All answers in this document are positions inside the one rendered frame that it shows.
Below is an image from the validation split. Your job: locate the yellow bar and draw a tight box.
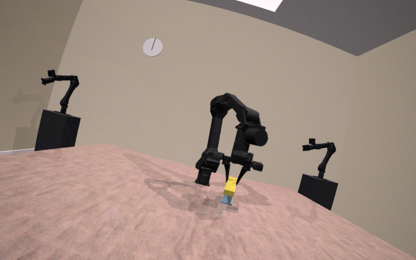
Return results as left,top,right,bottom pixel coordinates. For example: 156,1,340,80
223,177,237,197

